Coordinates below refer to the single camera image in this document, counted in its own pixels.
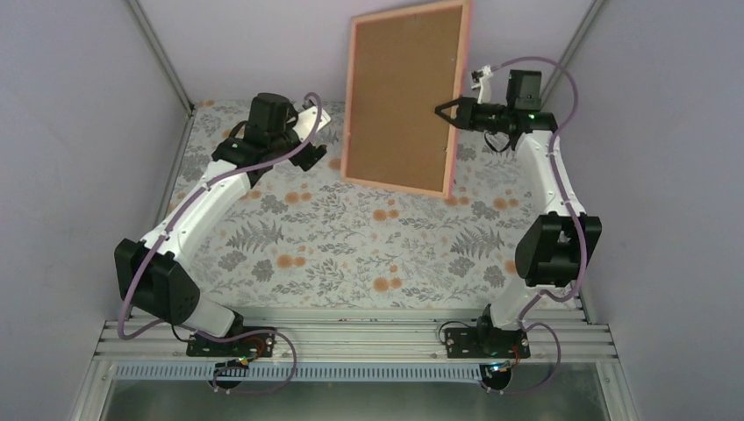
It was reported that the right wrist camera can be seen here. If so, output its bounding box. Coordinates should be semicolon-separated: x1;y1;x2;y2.
470;65;493;104

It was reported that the floral table cloth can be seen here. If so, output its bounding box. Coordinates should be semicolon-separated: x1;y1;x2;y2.
139;99;577;310

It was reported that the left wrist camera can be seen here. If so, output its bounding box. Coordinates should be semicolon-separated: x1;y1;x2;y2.
293;106;332;141

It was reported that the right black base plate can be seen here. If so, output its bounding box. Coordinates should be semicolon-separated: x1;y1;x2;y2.
444;327;531;360

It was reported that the grey slotted cable duct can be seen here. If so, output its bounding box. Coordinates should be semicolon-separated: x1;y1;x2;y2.
113;361;481;383

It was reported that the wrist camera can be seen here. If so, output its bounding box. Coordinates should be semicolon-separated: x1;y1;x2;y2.
470;65;493;104
293;106;332;141

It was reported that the pink photo frame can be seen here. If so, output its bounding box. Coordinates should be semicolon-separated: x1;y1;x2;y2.
339;0;475;201

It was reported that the brown cardboard backing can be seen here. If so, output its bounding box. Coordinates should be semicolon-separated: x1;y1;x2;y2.
345;4;466;193

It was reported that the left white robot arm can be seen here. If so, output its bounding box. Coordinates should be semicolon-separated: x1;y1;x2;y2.
114;92;331;355

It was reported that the right aluminium corner post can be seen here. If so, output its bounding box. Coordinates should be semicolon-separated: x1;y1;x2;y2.
526;1;606;110

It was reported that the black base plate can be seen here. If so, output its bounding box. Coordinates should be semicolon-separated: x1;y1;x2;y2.
444;327;531;360
186;326;275;360

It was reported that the aluminium corner post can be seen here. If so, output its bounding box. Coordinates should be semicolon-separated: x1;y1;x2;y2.
124;0;195;116
526;1;606;110

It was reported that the aluminium rail base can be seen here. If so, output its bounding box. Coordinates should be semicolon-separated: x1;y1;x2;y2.
72;308;637;420

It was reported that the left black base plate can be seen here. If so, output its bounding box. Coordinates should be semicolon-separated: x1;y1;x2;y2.
186;326;275;360

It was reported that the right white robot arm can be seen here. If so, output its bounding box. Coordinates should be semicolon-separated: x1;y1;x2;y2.
434;66;602;357

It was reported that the left aluminium corner post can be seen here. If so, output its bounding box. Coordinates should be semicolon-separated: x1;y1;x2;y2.
124;0;195;116

